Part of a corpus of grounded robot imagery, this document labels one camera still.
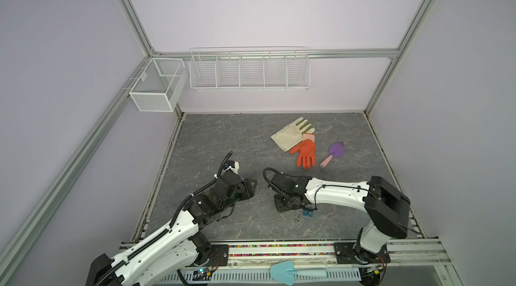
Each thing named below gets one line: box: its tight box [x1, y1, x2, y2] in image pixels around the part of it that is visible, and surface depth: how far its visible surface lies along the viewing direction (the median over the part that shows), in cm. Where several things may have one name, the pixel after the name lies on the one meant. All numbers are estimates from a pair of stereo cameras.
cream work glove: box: [270, 116, 316, 152], surface depth 114 cm
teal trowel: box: [270, 259, 328, 286], surface depth 72 cm
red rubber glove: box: [289, 132, 316, 170], surface depth 104 cm
